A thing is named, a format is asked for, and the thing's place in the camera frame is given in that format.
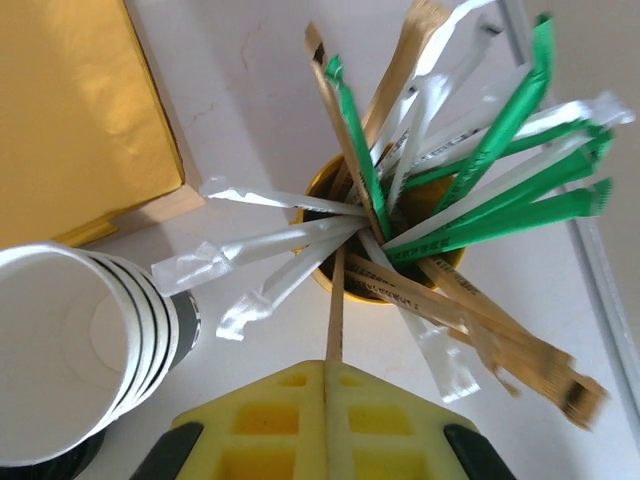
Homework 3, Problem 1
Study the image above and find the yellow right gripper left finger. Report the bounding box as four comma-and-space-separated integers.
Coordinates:
132, 360, 329, 480

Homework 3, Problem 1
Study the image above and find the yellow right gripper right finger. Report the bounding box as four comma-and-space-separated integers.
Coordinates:
327, 362, 519, 480

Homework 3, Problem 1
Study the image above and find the thin wooden stir stick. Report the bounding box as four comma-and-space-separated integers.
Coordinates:
323, 247, 347, 480

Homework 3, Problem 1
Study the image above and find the white sachet stick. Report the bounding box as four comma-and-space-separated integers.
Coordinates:
407, 92, 637, 174
215, 233, 351, 342
372, 0, 504, 161
151, 215, 366, 296
358, 234, 482, 404
199, 175, 369, 219
387, 72, 451, 211

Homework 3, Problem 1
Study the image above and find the brown sachet stick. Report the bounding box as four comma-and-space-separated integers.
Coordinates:
303, 20, 389, 246
344, 252, 609, 431
359, 0, 451, 146
419, 257, 521, 399

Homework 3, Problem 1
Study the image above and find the stack of black cup lids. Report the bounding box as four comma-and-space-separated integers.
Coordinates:
0, 429, 109, 480

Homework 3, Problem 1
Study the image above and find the stack of white paper cups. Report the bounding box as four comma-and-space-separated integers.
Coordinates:
0, 241, 204, 461

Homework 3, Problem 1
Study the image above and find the brown cardboard napkin box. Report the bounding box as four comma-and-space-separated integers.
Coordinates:
107, 184, 207, 237

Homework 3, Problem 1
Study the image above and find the bunch of sugar sticks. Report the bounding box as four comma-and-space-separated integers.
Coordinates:
499, 0, 640, 391

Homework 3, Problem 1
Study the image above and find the yellow cup holder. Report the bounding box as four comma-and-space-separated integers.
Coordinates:
294, 154, 469, 305

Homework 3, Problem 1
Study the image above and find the green sachet stick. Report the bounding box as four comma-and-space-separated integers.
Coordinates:
387, 177, 614, 264
323, 53, 394, 241
434, 13, 559, 214
399, 124, 616, 191
382, 144, 614, 251

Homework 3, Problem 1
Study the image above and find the stack of yellow napkins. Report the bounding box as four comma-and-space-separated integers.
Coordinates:
0, 0, 187, 249

